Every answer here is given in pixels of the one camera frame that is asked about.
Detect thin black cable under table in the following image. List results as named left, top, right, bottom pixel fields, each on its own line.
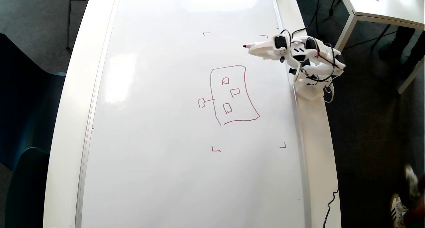
left=343, top=25, right=399, bottom=51

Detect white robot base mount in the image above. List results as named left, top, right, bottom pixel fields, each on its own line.
left=292, top=72, right=325, bottom=101

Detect large white whiteboard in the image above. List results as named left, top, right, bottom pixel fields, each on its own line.
left=75, top=0, right=311, bottom=228

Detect person leg in dark trousers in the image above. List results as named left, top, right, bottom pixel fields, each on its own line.
left=379, top=26, right=425, bottom=69

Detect black cable on table edge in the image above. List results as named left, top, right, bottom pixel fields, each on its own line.
left=323, top=186, right=339, bottom=228

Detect plain white sneaker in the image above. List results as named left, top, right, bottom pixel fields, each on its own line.
left=404, top=165, right=420, bottom=199

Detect dark teal chair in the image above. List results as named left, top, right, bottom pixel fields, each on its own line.
left=5, top=147, right=50, bottom=228
left=0, top=33, right=67, bottom=171

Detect black camera cable on arm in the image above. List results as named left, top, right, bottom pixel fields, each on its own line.
left=280, top=0, right=322, bottom=44

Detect white sneaker black stripes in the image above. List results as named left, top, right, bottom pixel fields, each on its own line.
left=390, top=193, right=409, bottom=228

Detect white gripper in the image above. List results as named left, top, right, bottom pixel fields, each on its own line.
left=248, top=34, right=292, bottom=63

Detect white side table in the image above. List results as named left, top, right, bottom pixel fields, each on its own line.
left=333, top=0, right=425, bottom=94

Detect white cable at base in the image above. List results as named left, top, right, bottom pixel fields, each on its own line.
left=323, top=83, right=335, bottom=104

